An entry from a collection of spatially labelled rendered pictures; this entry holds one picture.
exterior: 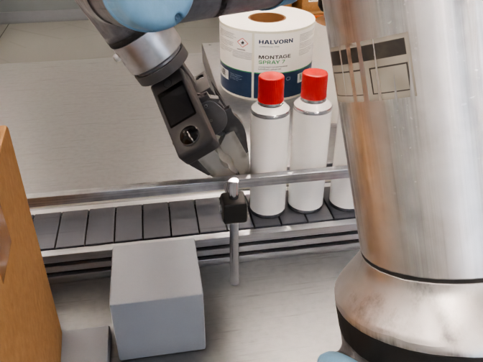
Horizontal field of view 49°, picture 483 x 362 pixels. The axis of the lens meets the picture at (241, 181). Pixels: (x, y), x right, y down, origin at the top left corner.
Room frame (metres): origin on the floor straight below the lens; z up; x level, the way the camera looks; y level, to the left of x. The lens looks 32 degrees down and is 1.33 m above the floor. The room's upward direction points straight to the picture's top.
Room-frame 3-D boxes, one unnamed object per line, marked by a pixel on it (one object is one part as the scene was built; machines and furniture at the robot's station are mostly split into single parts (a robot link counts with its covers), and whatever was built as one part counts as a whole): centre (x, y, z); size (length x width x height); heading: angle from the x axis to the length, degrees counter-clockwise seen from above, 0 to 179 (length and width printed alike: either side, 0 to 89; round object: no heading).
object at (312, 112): (0.64, -0.09, 0.98); 0.05 x 0.05 x 0.20
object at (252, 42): (1.12, -0.05, 0.95); 0.20 x 0.20 x 0.14
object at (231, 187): (0.55, 0.01, 0.91); 0.07 x 0.03 x 0.17; 10
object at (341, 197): (0.65, -0.16, 0.98); 0.05 x 0.05 x 0.20
